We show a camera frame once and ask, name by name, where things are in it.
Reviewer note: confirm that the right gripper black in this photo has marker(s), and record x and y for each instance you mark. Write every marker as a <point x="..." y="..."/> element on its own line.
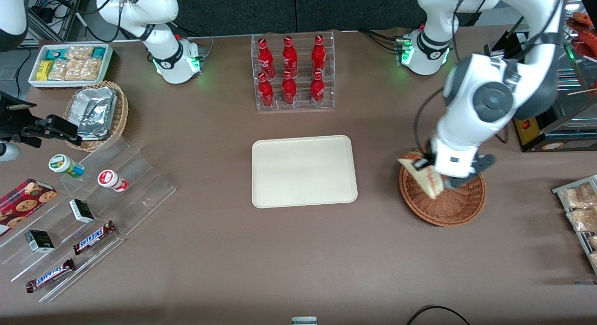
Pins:
<point x="14" y="121"/>

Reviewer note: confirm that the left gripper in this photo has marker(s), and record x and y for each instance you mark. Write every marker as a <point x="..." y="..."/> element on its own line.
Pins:
<point x="421" y="164"/>

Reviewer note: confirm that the triangular sandwich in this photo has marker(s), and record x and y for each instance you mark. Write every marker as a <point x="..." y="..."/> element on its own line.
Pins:
<point x="426" y="180"/>

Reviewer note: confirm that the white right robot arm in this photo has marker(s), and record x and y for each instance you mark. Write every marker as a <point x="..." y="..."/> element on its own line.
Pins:
<point x="163" y="50"/>

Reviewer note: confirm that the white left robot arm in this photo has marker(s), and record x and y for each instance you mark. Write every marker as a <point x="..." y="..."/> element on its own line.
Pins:
<point x="489" y="101"/>

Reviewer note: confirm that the brown wicker basket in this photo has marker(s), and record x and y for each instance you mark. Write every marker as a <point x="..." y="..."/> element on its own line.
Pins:
<point x="447" y="208"/>

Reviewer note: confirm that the light wicker basket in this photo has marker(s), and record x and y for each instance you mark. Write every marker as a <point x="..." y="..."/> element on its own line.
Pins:
<point x="122" y="115"/>

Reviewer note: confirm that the tray of bagged snacks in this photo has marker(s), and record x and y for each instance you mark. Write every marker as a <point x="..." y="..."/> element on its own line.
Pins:
<point x="559" y="190"/>

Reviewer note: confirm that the cream rectangular plastic tray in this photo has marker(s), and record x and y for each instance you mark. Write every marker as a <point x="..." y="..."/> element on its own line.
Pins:
<point x="303" y="171"/>

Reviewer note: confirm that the green lid snack jar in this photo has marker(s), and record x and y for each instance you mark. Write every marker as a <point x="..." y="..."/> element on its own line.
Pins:
<point x="63" y="164"/>

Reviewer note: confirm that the white cylindrical wrist attachment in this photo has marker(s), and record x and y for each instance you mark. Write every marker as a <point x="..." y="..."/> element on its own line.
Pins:
<point x="8" y="151"/>

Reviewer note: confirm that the silver foil wrapped pack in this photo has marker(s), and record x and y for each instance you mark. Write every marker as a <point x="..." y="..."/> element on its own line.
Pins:
<point x="95" y="110"/>
<point x="95" y="137"/>

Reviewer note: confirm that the white plastic snack bin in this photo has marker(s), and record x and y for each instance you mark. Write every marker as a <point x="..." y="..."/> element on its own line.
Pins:
<point x="32" y="80"/>

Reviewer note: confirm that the yellow snack pack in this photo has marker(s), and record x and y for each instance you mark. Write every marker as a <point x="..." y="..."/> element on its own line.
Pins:
<point x="44" y="69"/>

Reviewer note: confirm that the clear bag of nuts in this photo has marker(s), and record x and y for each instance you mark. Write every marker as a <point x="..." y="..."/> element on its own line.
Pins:
<point x="59" y="71"/>
<point x="79" y="53"/>
<point x="86" y="68"/>

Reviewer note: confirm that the red tartan cookie box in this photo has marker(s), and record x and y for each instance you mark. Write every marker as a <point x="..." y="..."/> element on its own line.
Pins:
<point x="23" y="203"/>

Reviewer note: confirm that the red lid snack jar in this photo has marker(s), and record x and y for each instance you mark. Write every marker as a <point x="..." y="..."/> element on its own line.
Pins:
<point x="109" y="179"/>

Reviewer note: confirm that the teal snack pack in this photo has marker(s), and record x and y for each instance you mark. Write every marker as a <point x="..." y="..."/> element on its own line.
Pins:
<point x="53" y="53"/>
<point x="99" y="51"/>

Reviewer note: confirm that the small black carton box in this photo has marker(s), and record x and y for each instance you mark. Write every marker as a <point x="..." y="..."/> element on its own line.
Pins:
<point x="81" y="210"/>
<point x="39" y="241"/>

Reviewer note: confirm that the Snickers chocolate bar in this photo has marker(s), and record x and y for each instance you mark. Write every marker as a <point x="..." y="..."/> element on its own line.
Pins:
<point x="50" y="275"/>
<point x="94" y="237"/>

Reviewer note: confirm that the clear acrylic stepped shelf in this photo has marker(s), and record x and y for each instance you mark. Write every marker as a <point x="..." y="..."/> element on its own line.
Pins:
<point x="140" y="199"/>

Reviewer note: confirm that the clear bag of crackers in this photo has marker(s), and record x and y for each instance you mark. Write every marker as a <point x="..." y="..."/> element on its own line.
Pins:
<point x="578" y="197"/>
<point x="583" y="219"/>
<point x="593" y="241"/>
<point x="594" y="259"/>

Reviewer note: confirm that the red cola bottle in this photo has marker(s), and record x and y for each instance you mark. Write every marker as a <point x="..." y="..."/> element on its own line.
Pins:
<point x="318" y="54"/>
<point x="289" y="57"/>
<point x="266" y="59"/>
<point x="317" y="88"/>
<point x="266" y="92"/>
<point x="289" y="89"/>

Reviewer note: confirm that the clear acrylic bottle rack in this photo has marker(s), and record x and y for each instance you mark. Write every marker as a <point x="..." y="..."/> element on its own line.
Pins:
<point x="303" y="106"/>

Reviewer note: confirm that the small blue object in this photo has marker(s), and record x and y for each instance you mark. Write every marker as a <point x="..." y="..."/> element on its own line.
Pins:
<point x="585" y="282"/>

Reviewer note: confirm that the small grey device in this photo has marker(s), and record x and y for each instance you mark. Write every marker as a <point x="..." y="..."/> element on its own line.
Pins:
<point x="304" y="321"/>

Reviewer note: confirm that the aluminium frame profile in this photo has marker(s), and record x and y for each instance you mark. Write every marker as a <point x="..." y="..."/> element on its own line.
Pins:
<point x="74" y="10"/>

